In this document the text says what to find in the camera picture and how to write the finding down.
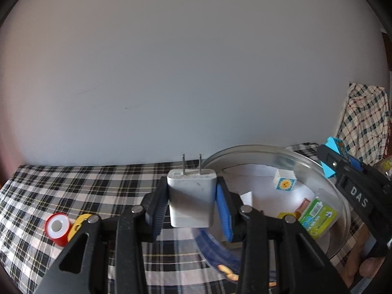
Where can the red tape roll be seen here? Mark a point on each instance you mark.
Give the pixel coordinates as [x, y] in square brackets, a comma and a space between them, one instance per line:
[56, 227]

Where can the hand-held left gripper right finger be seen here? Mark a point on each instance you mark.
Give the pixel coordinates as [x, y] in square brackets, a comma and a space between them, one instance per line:
[223, 217]

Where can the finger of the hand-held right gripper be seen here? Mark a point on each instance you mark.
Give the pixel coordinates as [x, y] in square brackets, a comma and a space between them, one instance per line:
[329, 156]
[353, 161]

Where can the round blue metal tin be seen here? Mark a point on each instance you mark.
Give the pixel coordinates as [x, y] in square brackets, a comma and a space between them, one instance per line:
[211, 251]

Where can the yellow toy block with eyes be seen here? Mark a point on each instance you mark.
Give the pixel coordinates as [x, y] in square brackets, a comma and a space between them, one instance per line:
[78, 224]

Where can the white cube with sun print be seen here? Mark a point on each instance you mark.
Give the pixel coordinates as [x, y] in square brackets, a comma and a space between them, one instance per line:
[285, 181]

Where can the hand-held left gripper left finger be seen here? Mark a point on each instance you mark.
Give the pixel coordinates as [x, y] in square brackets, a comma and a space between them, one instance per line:
[159, 217]

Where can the person's right hand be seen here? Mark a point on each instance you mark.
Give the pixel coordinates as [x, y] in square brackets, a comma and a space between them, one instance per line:
[371, 265]

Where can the plaid pillow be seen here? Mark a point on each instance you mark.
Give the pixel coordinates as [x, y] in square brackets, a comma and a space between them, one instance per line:
[364, 122]

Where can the black white plaid bed sheet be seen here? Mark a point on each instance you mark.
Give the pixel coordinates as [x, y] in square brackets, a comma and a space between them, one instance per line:
[61, 190]

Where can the white charger plug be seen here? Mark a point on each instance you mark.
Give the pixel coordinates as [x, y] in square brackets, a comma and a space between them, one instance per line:
[191, 196]

